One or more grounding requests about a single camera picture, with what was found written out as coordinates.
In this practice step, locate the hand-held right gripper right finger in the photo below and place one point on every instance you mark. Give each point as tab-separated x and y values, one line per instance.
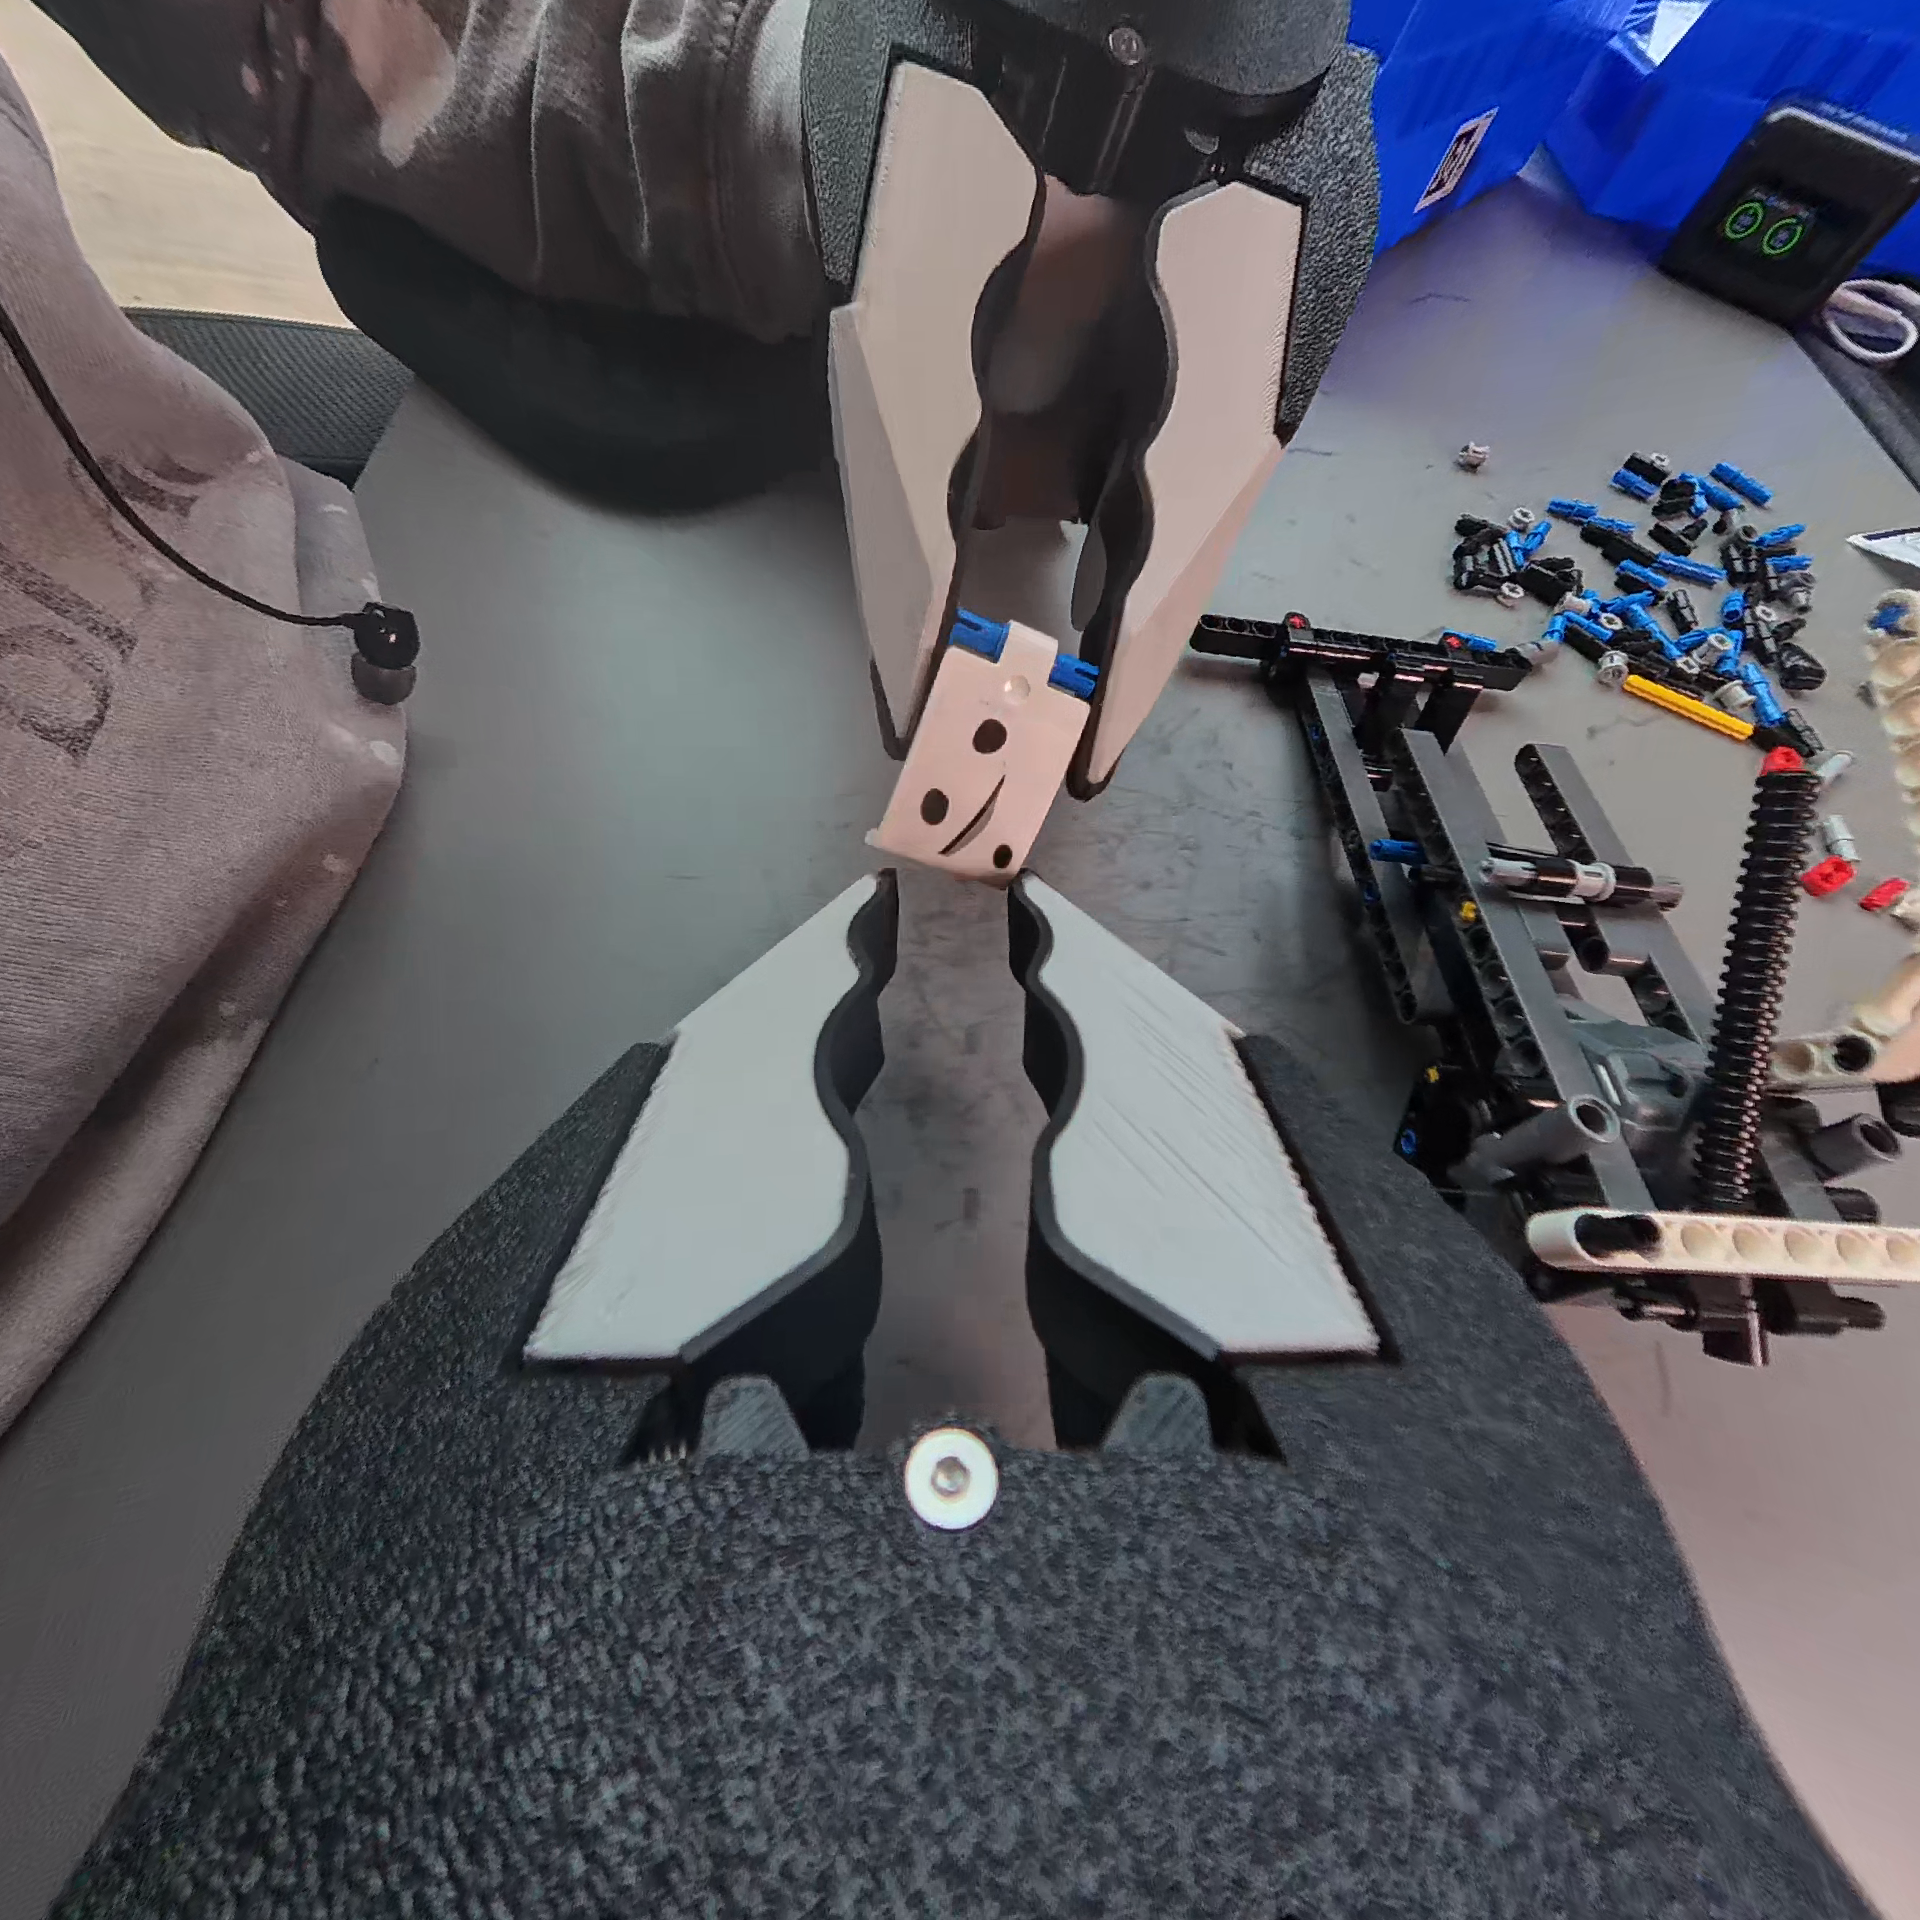
1188	1200

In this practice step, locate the blue bin with square tag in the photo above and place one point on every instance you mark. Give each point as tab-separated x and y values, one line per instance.
1411	89

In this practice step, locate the sticker sheet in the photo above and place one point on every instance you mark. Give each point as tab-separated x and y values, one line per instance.
1892	548

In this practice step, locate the grey desk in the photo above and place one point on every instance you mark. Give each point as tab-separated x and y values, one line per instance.
600	750

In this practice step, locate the person's left forearm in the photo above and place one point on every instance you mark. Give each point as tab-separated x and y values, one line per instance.
524	135

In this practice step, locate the black mesh chair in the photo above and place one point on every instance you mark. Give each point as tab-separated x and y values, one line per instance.
268	390

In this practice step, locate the black power bank green display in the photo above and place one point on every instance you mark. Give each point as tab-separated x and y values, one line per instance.
1772	227

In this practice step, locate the yellow toy axle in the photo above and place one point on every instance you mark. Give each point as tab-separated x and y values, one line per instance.
1688	709

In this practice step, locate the pile of red white pieces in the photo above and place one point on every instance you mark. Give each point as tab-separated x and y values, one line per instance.
1824	875

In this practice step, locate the pile of blue black pins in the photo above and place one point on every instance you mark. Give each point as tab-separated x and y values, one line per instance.
1667	573

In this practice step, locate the black oval pad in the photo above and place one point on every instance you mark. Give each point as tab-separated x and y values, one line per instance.
600	420

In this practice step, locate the blue plastic bin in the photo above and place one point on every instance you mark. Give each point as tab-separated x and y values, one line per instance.
1681	153

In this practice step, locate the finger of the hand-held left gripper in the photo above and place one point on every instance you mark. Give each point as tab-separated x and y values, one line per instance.
1223	330
916	301

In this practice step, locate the grey black toy chassis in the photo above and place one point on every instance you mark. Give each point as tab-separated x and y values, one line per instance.
1499	963

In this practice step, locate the white spotted toy panel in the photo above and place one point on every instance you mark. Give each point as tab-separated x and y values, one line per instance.
974	781

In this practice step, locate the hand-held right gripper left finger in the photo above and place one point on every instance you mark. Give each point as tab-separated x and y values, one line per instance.
708	1200

